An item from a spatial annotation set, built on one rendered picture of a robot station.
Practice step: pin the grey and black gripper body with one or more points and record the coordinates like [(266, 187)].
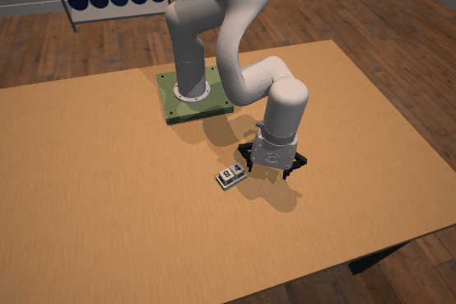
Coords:
[(276, 156)]

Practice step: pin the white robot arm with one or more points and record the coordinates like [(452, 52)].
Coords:
[(287, 96)]

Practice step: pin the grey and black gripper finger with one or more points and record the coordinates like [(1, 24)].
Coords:
[(300, 161), (243, 149)]

